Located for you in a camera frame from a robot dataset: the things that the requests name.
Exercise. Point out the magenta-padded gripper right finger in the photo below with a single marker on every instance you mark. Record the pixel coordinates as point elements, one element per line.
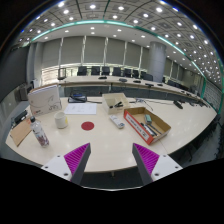
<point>146,157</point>

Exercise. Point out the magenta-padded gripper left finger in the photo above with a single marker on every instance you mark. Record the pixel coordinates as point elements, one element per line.
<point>76,156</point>

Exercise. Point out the clear black-capped drink bottle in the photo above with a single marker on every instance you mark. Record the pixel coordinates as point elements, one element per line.
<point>40,134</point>

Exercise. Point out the black pens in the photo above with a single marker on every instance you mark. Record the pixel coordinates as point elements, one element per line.
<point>150,129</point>

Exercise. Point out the red-sided open cardboard box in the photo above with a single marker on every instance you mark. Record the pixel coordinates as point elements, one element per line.
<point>140,128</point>

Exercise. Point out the flat round red coaster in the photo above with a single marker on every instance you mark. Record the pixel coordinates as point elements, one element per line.
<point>87,126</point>

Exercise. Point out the teal small tool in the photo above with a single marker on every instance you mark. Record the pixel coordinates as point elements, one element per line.
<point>148,119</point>

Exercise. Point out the white cup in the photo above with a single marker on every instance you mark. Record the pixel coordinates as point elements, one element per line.
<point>60,120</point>

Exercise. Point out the white remote control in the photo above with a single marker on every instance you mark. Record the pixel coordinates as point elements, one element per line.
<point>117,121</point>

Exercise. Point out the white paper sheet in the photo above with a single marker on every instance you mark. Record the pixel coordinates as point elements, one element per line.
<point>80,108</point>

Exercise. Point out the black desk phone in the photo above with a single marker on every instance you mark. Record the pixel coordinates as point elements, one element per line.
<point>77,98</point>

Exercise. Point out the brown kraft envelope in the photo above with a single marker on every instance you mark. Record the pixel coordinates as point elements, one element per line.
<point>20,131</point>

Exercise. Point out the black table microphone base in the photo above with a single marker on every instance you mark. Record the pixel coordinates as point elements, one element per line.
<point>178,104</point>

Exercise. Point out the white printed paper box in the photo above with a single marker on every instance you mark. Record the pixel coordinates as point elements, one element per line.
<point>44,100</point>

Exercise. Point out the beige open organizer box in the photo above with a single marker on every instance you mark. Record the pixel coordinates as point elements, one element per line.
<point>115,98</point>

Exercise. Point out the black flat device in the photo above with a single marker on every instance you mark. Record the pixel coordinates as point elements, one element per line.
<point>19,118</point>

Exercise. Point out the grey box monitor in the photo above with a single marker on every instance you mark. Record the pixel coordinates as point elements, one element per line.
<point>25,92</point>

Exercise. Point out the row of black office chairs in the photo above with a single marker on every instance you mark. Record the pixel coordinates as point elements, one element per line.
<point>106,70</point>

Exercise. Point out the group of ceiling lights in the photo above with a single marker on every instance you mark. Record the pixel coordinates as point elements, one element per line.
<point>115,16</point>

